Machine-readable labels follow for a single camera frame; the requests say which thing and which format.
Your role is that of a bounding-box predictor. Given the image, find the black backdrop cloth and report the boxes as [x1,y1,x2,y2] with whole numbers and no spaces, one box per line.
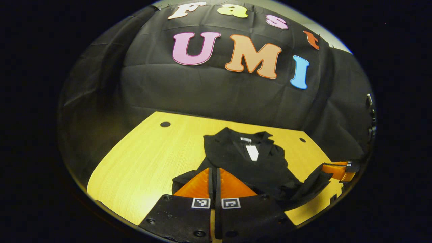
[57,0,375,189]

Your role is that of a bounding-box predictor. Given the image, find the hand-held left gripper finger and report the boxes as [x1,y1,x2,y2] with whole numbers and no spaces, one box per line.
[138,167,215,243]
[215,167,294,241]

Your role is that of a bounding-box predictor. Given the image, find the black garment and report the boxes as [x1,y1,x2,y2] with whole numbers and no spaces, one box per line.
[171,127,333,211]

